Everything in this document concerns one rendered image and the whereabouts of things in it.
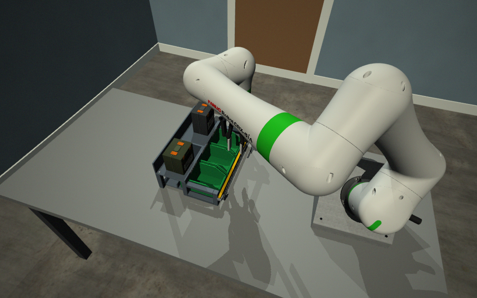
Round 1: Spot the green open bin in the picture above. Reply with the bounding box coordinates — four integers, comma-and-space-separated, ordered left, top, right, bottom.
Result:
198, 144, 235, 177
188, 162, 226, 197
209, 128, 241, 158

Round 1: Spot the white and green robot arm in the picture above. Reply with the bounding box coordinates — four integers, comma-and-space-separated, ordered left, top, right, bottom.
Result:
183, 47, 446, 235

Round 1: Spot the black tool case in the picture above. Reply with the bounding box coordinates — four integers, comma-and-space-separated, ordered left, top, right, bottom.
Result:
191, 101, 214, 136

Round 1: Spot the dark grey bin rack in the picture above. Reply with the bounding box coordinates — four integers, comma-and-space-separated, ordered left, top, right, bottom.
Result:
152, 106, 225, 206

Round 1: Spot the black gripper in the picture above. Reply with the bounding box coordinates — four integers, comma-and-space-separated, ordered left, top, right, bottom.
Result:
219, 115, 248, 154

